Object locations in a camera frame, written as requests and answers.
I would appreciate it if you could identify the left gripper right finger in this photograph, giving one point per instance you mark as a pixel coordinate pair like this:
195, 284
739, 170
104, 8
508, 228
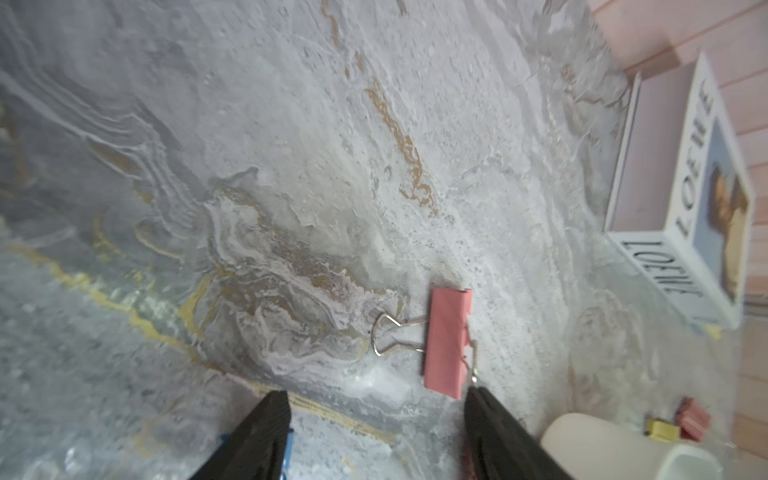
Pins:
500, 446

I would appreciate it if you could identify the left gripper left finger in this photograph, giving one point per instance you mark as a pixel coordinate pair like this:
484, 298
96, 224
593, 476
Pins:
271, 416

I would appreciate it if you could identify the white storage box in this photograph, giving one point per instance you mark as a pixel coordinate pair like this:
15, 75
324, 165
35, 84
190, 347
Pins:
587, 447

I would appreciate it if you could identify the pink clip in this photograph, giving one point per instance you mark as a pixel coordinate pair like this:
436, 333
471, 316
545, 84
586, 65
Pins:
448, 336
692, 419

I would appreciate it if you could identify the yellow binder clip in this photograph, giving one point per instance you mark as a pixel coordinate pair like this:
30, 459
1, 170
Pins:
662, 431

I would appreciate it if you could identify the blue binder clip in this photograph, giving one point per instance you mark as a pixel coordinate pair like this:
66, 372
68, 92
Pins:
261, 457

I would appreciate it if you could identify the white Loewe book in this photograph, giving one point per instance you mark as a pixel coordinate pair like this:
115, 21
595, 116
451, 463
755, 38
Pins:
682, 205

